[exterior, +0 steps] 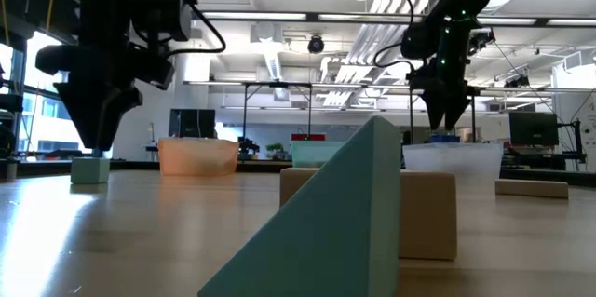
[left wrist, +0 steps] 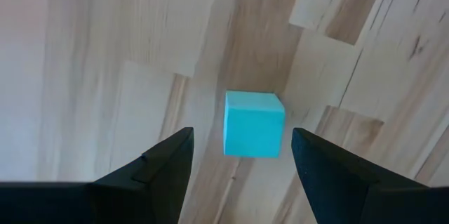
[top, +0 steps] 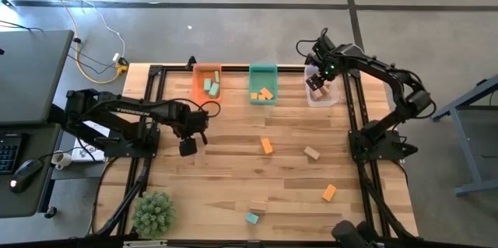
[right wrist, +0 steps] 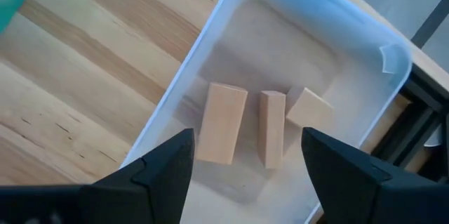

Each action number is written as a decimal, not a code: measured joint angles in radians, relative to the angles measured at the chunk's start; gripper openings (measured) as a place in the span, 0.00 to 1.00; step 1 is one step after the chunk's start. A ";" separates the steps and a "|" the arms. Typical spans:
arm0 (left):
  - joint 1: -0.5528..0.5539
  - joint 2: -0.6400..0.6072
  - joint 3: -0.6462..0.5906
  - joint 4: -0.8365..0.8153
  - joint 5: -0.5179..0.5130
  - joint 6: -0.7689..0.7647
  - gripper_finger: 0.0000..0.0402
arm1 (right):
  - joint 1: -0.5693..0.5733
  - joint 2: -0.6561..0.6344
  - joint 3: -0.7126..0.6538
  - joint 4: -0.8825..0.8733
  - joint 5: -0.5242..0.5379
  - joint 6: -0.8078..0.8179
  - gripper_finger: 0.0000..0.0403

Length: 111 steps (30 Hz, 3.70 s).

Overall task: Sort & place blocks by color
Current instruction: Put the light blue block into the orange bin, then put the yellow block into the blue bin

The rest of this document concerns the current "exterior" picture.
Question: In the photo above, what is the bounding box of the black ceiling spotlight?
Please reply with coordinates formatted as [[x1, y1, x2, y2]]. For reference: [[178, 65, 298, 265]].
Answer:
[[467, 28, 497, 58], [307, 34, 326, 55]]

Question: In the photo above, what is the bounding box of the red box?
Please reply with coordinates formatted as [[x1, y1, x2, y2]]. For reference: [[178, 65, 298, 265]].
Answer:
[[291, 132, 327, 142]]

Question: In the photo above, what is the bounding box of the black beam with light strips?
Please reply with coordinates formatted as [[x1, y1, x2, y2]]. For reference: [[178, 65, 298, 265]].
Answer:
[[193, 7, 596, 28]]

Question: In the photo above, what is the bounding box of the black background rig frame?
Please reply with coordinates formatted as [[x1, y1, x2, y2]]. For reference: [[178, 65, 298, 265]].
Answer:
[[241, 81, 314, 141]]

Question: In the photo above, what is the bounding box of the large window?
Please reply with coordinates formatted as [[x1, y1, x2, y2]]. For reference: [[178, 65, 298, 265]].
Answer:
[[0, 31, 113, 158]]

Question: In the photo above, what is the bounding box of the teal block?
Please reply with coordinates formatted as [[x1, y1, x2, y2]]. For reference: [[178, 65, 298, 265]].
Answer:
[[197, 115, 402, 297]]

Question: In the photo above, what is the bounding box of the small teal cube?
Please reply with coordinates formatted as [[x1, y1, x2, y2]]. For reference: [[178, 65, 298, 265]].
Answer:
[[70, 156, 112, 185]]

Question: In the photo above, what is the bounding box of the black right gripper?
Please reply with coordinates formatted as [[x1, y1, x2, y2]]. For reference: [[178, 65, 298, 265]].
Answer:
[[407, 23, 477, 131]]

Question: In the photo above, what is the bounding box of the orange translucent plastic bin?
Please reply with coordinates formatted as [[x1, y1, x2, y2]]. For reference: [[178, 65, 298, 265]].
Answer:
[[157, 136, 240, 178]]

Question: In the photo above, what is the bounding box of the small green plant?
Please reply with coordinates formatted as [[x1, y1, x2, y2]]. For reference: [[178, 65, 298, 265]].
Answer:
[[265, 142, 291, 161]]

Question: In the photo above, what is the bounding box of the teal translucent plastic bin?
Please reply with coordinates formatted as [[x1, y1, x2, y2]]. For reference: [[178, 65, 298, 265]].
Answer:
[[291, 140, 346, 169]]

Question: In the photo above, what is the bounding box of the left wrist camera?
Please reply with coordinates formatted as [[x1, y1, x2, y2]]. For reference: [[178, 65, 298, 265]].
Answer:
[[131, 0, 193, 42]]

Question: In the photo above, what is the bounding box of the black monitor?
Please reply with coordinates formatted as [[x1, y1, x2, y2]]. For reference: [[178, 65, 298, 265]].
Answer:
[[508, 111, 560, 148], [168, 108, 217, 139]]

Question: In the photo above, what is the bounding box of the clear plastic bin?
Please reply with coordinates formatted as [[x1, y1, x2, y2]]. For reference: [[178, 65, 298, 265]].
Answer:
[[401, 142, 505, 182]]

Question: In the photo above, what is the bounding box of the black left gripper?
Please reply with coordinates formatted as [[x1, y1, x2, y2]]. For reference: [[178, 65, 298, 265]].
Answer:
[[34, 0, 176, 151]]

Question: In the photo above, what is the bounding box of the natural wood block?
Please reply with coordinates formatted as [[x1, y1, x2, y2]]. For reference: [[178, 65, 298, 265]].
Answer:
[[494, 178, 570, 200], [278, 167, 459, 262]]

